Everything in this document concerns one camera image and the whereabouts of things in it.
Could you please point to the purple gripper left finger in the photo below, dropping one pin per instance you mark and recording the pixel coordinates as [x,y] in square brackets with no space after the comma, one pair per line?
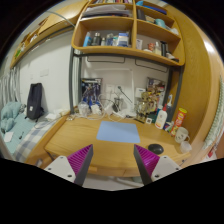
[74,167]

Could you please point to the white mug with print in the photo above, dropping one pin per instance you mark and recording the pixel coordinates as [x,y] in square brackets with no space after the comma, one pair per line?
[182,135]

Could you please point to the white small cup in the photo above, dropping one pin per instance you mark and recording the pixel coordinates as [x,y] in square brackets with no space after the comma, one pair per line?
[185,147]

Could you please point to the black computer mouse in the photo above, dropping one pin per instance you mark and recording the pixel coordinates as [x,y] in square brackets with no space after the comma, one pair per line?
[156,149]

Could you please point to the teal pillow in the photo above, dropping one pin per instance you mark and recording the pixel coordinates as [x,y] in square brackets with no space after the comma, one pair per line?
[10,110]

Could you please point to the light blue mouse pad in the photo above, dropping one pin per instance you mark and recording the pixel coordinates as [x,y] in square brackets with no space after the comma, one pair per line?
[118,132]

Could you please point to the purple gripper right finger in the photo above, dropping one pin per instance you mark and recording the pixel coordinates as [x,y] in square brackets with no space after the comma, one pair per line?
[153,167]

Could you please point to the wooden wall shelf unit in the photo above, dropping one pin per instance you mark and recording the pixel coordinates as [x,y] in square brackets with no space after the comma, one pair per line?
[129,27]

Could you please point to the blue robot poster box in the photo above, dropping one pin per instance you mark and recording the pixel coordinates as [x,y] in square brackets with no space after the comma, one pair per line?
[91,89]

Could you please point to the gold robot figurine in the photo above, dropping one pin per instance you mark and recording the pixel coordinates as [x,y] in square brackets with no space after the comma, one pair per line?
[146,105]

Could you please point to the black backpack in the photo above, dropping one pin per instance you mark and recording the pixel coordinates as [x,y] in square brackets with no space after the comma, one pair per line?
[34,107]

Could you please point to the bed with checkered sheet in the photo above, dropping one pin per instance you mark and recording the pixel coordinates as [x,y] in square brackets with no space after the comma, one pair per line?
[22,134]

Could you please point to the wooden desk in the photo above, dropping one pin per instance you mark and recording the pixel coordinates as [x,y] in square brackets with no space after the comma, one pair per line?
[113,144]

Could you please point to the white lotion pump bottle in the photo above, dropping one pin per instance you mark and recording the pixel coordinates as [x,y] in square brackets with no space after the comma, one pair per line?
[161,118]

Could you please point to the red yellow chips can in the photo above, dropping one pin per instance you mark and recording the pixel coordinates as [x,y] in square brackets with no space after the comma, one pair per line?
[178,121]

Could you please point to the white power adapter with cables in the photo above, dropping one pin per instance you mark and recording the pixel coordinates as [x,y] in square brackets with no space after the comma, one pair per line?
[111,111]

